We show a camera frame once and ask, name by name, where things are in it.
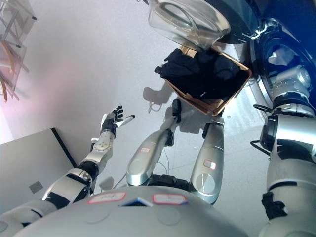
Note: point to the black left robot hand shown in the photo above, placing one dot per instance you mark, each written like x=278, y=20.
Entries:
x=109, y=122

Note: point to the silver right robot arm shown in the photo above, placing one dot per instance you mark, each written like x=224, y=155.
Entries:
x=288, y=148

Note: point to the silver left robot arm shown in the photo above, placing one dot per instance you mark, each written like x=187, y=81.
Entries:
x=71, y=182

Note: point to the dark navy clothes pile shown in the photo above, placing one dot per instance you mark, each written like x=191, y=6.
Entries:
x=197, y=74

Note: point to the grey front-load washing machine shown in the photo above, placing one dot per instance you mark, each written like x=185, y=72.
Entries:
x=291, y=32

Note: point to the silver left robot leg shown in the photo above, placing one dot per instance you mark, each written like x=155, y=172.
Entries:
x=145, y=158

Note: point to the silver robot leg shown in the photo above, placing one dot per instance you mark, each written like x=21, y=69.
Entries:
x=145, y=158
x=209, y=163

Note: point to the black left robot foot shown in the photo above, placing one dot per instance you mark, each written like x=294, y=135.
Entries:
x=176, y=108

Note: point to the grey robot torso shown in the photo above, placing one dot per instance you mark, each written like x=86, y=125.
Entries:
x=138, y=217

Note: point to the silver right robot leg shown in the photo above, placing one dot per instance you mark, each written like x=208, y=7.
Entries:
x=209, y=163

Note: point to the brown cardboard box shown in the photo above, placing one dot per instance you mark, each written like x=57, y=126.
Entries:
x=217, y=107

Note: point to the metal folding chair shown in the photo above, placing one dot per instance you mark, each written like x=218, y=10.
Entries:
x=14, y=49

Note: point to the round glass washer door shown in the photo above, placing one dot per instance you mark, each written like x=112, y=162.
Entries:
x=187, y=19

